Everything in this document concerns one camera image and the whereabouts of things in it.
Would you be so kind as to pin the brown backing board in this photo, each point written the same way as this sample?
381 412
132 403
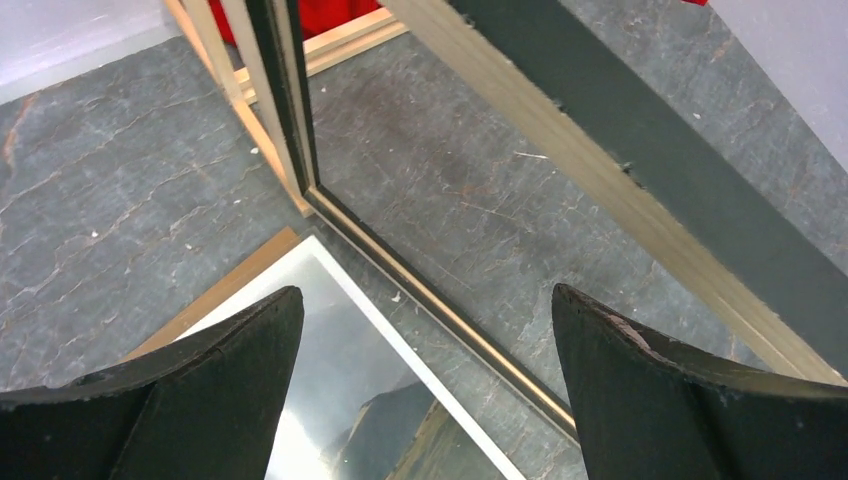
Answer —
218 291

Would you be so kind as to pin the landscape photo print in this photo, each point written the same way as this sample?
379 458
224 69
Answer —
361 403

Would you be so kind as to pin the red t-shirt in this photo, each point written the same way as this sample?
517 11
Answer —
551 43

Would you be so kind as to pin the wooden clothes rack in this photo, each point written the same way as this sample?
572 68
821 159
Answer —
248 89

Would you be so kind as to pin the wooden picture frame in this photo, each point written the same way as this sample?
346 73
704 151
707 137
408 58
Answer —
662 183

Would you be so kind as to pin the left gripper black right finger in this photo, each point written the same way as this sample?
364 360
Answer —
648 406

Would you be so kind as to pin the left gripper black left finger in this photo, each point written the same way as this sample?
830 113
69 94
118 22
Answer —
204 407

